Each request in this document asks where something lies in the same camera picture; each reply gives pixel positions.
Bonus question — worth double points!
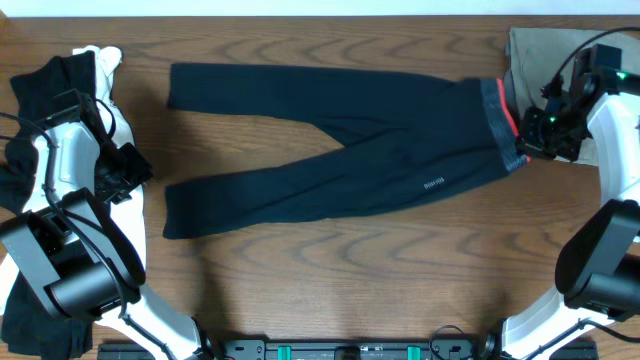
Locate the black leggings grey red waistband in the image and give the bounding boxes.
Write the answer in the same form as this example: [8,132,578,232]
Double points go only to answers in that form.
[163,63,528,239]

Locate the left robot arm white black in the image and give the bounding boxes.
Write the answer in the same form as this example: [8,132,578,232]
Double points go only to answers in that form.
[1,90,225,359]

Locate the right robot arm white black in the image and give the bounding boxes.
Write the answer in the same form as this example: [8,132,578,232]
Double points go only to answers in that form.
[475,44,639,359]

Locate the folded khaki trousers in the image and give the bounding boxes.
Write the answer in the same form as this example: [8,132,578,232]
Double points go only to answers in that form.
[502,27,640,167]

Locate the black garment with white logo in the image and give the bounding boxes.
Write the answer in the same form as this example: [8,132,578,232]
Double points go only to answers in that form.
[1,52,96,359]

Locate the small black looped base cable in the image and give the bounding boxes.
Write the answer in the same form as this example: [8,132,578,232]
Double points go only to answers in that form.
[427,324,476,360]

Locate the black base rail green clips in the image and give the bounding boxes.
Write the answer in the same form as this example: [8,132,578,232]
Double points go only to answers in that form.
[97,338,600,360]

